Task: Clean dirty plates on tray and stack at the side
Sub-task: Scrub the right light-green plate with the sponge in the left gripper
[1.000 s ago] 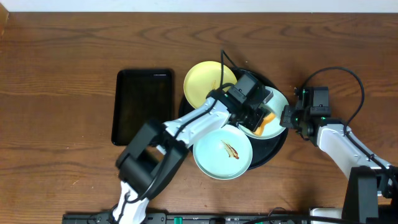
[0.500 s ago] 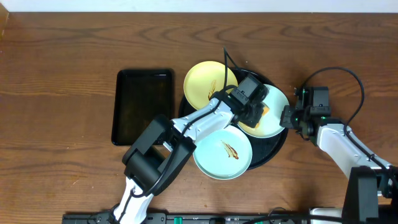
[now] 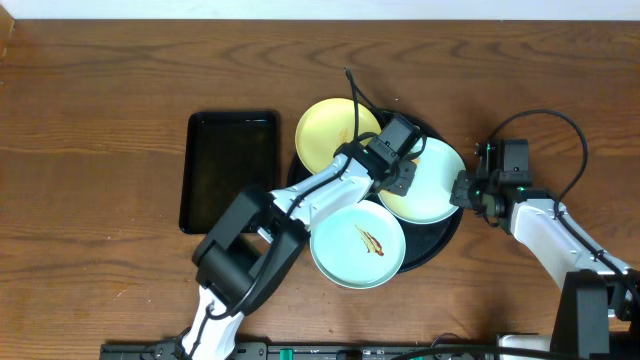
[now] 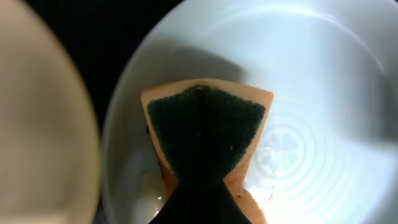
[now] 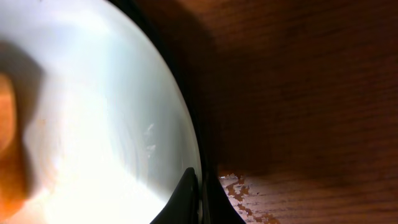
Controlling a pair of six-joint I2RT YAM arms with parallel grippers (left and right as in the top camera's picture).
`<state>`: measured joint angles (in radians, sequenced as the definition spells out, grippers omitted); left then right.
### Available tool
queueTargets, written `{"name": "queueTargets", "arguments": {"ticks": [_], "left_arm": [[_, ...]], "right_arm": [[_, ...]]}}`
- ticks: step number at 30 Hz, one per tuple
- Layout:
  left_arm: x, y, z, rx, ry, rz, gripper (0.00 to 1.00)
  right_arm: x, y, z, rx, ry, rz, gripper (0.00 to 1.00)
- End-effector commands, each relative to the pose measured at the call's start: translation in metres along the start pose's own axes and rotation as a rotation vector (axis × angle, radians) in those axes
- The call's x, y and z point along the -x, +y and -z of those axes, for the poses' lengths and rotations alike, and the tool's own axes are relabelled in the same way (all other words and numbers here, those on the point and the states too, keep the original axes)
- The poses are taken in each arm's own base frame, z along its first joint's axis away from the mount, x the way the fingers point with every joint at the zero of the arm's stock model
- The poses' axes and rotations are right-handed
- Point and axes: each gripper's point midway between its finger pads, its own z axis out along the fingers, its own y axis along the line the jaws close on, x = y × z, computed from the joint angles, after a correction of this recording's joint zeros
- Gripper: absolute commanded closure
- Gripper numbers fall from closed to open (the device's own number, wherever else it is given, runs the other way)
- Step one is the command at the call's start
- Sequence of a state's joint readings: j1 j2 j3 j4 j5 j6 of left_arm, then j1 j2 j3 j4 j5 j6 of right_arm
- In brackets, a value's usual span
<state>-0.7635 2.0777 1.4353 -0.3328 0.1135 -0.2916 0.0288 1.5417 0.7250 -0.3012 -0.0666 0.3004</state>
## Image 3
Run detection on mint green plate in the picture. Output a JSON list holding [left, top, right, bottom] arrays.
[[379, 137, 465, 225]]

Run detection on yellow plate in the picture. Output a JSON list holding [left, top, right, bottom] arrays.
[[295, 98, 355, 174]]

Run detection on light blue plate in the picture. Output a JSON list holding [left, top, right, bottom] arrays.
[[310, 200, 406, 289]]

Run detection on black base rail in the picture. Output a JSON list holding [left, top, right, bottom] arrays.
[[98, 332, 551, 360]]

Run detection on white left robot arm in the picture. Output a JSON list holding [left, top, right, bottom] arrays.
[[180, 139, 407, 359]]

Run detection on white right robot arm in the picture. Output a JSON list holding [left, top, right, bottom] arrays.
[[450, 170, 639, 359]]

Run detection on rectangular black tray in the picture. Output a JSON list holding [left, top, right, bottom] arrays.
[[178, 110, 280, 235]]

